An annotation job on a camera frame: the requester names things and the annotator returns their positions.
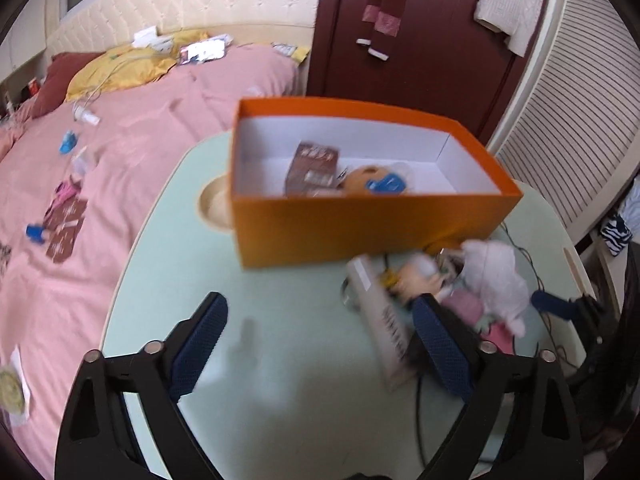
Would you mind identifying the white spray bottle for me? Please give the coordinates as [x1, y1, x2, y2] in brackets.
[72, 102, 101, 127]

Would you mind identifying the white knitted towel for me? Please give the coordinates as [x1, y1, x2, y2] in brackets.
[452, 0, 546, 58]

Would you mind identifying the orange round toy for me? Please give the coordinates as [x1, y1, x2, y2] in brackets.
[342, 165, 416, 196]

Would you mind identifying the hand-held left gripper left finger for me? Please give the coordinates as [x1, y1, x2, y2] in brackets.
[55, 291, 229, 480]

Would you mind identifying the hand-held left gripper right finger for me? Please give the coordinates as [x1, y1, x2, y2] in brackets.
[412, 294, 585, 480]

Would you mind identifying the yellow-green round packet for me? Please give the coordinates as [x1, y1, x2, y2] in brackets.
[0, 345, 33, 428]

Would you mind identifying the white tube bottle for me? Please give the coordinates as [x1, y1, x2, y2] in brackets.
[347, 255, 426, 391]

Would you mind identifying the white plush doll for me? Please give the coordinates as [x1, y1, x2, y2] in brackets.
[459, 239, 532, 338]

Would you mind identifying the cream tufted headboard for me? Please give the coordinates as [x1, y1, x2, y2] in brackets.
[45, 0, 326, 61]

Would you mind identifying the light green desktop table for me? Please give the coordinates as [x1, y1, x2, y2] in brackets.
[100, 130, 598, 480]

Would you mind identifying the red striped scarf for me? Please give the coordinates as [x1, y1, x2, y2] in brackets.
[356, 0, 412, 62]

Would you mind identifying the dark red pillow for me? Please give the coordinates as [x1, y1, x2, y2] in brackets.
[30, 51, 103, 118]

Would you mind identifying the orange cardboard box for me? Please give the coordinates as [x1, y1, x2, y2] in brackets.
[229, 96, 525, 270]

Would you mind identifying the pink flat card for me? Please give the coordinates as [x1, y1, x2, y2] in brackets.
[480, 322, 516, 356]

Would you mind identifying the black white striped cloth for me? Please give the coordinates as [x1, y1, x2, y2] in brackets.
[600, 215, 633, 256]

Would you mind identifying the pink hair accessory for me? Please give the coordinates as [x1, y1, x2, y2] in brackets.
[54, 180, 83, 206]

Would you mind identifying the brown snowflake card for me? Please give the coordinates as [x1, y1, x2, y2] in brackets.
[46, 220, 83, 265]
[44, 195, 90, 231]

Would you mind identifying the brown printed carton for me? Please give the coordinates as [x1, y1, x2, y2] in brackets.
[284, 141, 342, 197]

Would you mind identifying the white-haired doll keychain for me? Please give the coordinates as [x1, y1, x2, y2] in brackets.
[382, 252, 451, 303]

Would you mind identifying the white louvred panel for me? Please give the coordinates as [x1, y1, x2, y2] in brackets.
[487, 0, 640, 241]

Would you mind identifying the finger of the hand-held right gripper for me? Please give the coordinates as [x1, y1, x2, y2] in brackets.
[531, 290, 608, 346]

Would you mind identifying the yellow pillow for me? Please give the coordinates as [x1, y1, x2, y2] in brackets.
[65, 30, 211, 103]

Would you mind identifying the smartphone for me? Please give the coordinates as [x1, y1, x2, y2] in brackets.
[179, 40, 226, 67]

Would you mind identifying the white charging cable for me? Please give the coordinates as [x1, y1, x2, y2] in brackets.
[75, 55, 156, 106]

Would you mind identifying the dark red wooden door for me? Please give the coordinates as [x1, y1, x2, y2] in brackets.
[306, 0, 556, 146]

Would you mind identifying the pink bedsheet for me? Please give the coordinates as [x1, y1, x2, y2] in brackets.
[0, 42, 307, 480]

